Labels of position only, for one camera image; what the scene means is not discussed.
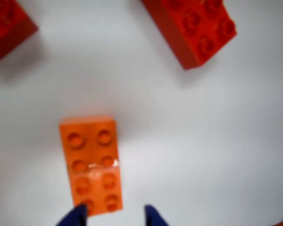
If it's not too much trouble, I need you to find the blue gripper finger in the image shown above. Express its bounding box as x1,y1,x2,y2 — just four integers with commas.
56,203,88,226
144,204,169,226

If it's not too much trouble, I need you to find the orange 2x4 toy block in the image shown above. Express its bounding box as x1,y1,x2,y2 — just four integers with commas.
58,115,124,217

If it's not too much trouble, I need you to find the red 2x4 toy block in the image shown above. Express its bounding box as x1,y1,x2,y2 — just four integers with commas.
141,0,238,71

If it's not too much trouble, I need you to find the red 2x2 toy block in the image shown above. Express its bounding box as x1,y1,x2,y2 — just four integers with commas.
0,0,40,63

